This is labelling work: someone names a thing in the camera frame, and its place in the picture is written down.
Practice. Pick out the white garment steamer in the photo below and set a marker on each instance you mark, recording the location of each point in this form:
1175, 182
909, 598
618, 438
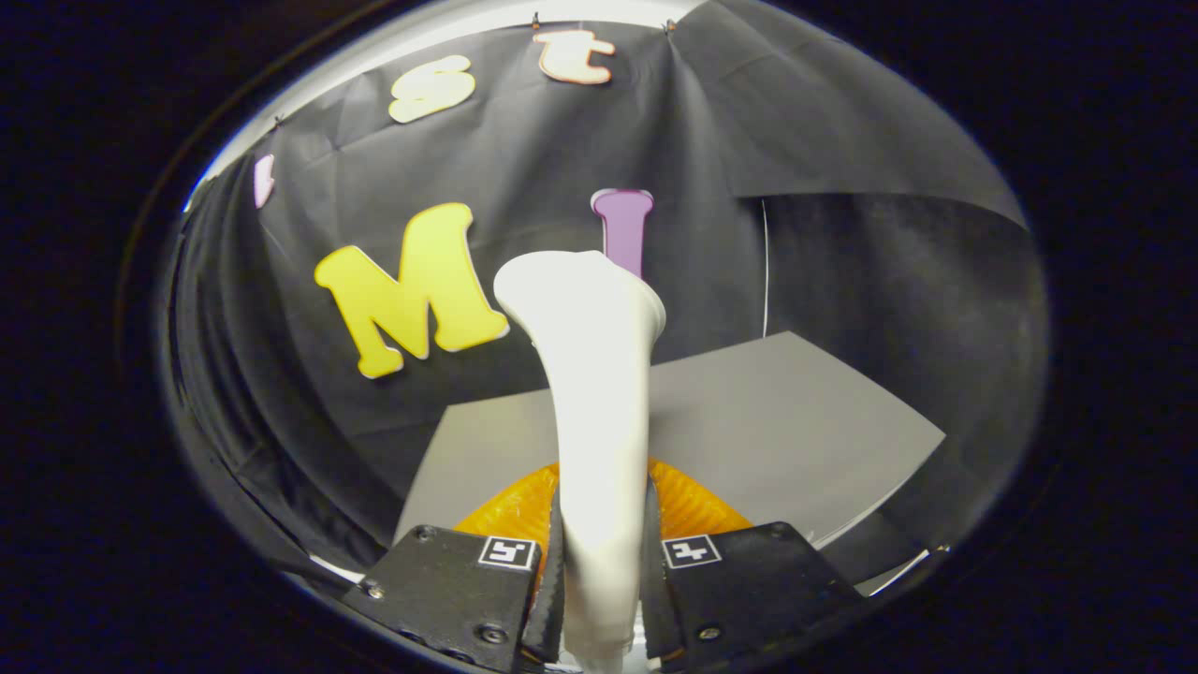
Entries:
599, 421

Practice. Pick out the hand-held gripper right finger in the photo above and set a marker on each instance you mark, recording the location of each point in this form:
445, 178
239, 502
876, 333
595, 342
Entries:
655, 599

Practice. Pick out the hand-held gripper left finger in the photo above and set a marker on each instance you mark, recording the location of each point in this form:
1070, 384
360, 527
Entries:
552, 599

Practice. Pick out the grey drawer cabinet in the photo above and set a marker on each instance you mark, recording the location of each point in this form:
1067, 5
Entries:
796, 421

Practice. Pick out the black backdrop cloth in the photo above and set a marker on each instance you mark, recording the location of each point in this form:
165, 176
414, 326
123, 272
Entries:
842, 140

